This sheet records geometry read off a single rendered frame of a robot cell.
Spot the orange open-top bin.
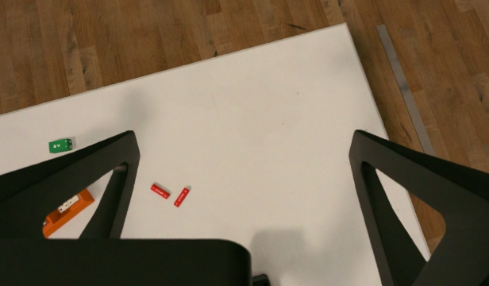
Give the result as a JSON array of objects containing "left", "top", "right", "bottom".
[{"left": 44, "top": 189, "right": 95, "bottom": 238}]

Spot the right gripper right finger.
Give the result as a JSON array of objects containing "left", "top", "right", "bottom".
[{"left": 348, "top": 129, "right": 489, "bottom": 286}]

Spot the green 9v battery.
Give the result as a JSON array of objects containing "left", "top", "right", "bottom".
[{"left": 48, "top": 138, "right": 72, "bottom": 154}]

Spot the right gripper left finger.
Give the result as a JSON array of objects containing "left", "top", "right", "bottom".
[{"left": 0, "top": 130, "right": 141, "bottom": 238}]

